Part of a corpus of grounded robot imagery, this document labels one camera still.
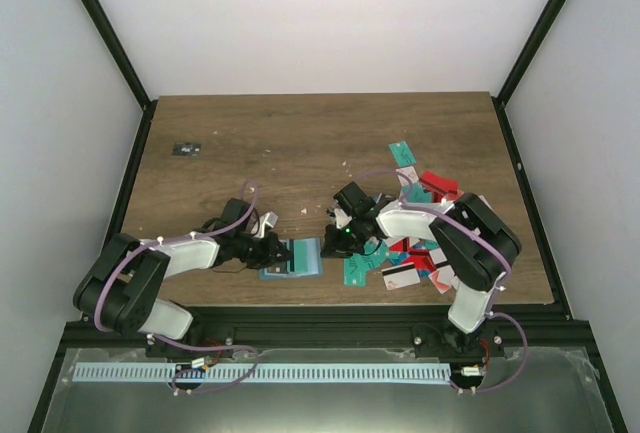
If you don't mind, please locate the purple cable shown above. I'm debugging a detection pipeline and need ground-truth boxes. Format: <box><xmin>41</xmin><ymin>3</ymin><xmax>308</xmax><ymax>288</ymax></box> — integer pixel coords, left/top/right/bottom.
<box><xmin>94</xmin><ymin>178</ymin><xmax>261</xmax><ymax>395</ymax></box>
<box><xmin>354</xmin><ymin>167</ymin><xmax>529</xmax><ymax>396</ymax></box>

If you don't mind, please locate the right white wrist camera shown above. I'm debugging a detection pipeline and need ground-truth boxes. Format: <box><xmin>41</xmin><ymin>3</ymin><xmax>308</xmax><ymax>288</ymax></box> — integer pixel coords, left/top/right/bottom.
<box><xmin>327</xmin><ymin>206</ymin><xmax>351</xmax><ymax>228</ymax></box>

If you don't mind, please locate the teal magnetic stripe card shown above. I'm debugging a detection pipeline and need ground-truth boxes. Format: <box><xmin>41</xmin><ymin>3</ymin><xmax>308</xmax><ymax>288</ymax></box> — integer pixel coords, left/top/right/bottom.
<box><xmin>286</xmin><ymin>238</ymin><xmax>315</xmax><ymax>271</ymax></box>

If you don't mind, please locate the light blue slotted cable duct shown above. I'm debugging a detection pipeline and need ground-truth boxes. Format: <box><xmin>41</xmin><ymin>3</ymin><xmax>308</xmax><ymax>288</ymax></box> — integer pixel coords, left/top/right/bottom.
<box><xmin>72</xmin><ymin>362</ymin><xmax>451</xmax><ymax>385</ymax></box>

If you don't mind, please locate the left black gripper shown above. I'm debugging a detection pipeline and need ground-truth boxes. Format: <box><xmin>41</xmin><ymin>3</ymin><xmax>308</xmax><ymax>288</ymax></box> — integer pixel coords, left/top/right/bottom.
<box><xmin>235</xmin><ymin>232</ymin><xmax>294</xmax><ymax>271</ymax></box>

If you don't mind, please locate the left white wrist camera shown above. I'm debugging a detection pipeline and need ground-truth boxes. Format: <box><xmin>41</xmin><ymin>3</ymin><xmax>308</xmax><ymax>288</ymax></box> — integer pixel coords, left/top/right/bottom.
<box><xmin>252</xmin><ymin>211</ymin><xmax>278</xmax><ymax>239</ymax></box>

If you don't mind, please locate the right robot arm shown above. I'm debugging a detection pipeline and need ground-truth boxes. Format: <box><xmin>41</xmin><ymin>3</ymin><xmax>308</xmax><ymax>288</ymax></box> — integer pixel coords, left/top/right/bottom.
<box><xmin>321</xmin><ymin>182</ymin><xmax>522</xmax><ymax>356</ymax></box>

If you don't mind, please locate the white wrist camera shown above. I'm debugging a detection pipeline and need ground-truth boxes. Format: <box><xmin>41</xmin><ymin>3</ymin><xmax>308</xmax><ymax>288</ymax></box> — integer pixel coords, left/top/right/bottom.
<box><xmin>327</xmin><ymin>206</ymin><xmax>351</xmax><ymax>228</ymax></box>
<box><xmin>252</xmin><ymin>211</ymin><xmax>278</xmax><ymax>239</ymax></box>

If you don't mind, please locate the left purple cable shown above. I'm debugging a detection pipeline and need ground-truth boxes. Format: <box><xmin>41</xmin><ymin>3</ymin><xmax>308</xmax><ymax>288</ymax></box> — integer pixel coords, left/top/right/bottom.
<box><xmin>94</xmin><ymin>178</ymin><xmax>261</xmax><ymax>395</ymax></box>

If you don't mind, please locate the white card with red pattern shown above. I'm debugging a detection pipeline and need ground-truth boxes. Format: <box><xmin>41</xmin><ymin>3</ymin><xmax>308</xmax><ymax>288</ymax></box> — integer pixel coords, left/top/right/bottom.
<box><xmin>396</xmin><ymin>165</ymin><xmax>419</xmax><ymax>186</ymax></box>

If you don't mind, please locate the teal card top right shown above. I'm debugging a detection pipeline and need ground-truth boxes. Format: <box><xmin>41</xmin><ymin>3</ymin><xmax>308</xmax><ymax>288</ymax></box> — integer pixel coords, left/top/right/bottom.
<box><xmin>389</xmin><ymin>141</ymin><xmax>416</xmax><ymax>167</ymax></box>

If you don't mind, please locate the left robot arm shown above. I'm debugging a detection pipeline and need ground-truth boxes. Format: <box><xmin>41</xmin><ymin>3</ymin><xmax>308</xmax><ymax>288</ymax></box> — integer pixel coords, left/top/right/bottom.
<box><xmin>72</xmin><ymin>198</ymin><xmax>293</xmax><ymax>357</ymax></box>

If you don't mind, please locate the black aluminium frame rail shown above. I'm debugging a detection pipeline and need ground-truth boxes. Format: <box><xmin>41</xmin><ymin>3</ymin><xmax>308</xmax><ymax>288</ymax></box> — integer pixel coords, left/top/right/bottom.
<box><xmin>64</xmin><ymin>302</ymin><xmax>594</xmax><ymax>354</ymax></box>

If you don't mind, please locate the small black card far left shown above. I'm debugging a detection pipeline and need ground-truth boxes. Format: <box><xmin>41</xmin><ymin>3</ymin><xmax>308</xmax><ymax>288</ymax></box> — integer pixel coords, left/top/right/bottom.
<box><xmin>172</xmin><ymin>142</ymin><xmax>202</xmax><ymax>157</ymax></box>

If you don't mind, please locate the white magnetic stripe card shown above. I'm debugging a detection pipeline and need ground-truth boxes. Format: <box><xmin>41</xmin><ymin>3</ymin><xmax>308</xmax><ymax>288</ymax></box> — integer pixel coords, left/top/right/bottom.
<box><xmin>381</xmin><ymin>263</ymin><xmax>420</xmax><ymax>291</ymax></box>

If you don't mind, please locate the blue leather card holder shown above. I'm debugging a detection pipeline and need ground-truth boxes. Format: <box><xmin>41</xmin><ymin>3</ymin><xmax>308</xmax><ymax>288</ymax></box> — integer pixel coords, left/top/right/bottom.
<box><xmin>259</xmin><ymin>237</ymin><xmax>324</xmax><ymax>279</ymax></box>

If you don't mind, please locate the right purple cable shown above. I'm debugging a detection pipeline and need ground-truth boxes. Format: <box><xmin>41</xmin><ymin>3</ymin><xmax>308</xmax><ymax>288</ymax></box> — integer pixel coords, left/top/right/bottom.
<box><xmin>354</xmin><ymin>167</ymin><xmax>529</xmax><ymax>396</ymax></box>

